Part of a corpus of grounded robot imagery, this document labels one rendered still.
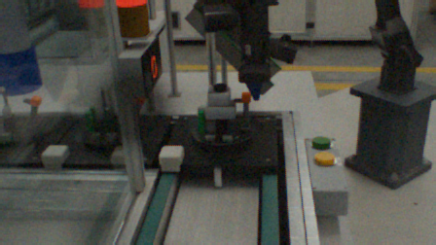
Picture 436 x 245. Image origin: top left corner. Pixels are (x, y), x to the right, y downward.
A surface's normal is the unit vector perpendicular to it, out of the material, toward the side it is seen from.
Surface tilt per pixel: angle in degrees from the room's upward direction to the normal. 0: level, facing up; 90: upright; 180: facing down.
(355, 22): 90
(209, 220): 0
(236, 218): 0
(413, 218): 0
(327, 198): 90
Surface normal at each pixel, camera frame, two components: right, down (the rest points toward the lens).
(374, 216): -0.05, -0.90
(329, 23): -0.17, 0.43
